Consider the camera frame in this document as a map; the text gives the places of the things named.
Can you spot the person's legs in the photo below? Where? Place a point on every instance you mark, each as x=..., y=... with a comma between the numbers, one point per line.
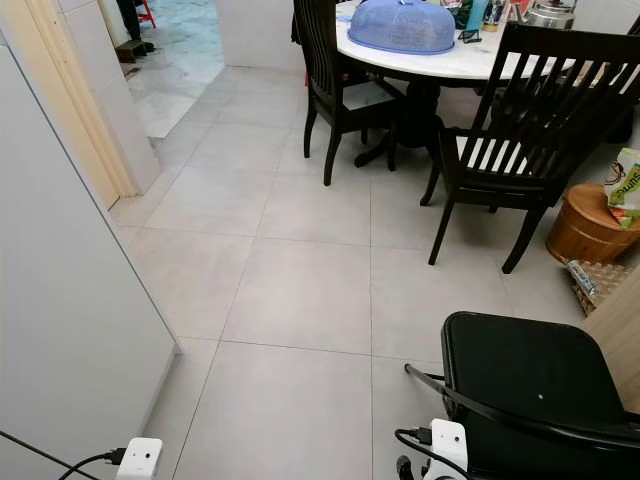
x=130, y=20

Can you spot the red plastic stool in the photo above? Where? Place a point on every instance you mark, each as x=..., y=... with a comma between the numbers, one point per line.
x=148, y=12

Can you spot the dark wooden slatted chair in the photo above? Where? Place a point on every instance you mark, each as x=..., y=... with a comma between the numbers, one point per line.
x=560, y=40
x=315, y=60

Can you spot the blue mesh food cover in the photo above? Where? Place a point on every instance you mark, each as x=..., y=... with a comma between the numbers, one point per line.
x=400, y=25

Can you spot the round white dining table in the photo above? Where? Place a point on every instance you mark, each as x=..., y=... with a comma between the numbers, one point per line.
x=450, y=62

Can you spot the small black stand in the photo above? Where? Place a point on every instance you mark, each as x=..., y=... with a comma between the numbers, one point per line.
x=469, y=37

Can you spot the round brown wooden stool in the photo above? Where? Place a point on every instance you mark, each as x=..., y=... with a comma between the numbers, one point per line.
x=585, y=230

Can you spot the steel pot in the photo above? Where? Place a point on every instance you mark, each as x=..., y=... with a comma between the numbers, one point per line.
x=550, y=12

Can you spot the cardboard egg tray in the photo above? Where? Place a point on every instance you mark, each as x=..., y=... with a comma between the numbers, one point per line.
x=595, y=285

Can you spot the green snack bag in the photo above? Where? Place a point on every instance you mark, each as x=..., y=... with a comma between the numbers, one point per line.
x=625, y=190

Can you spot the beige wooden door frame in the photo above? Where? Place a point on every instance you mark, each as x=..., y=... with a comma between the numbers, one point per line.
x=80, y=100

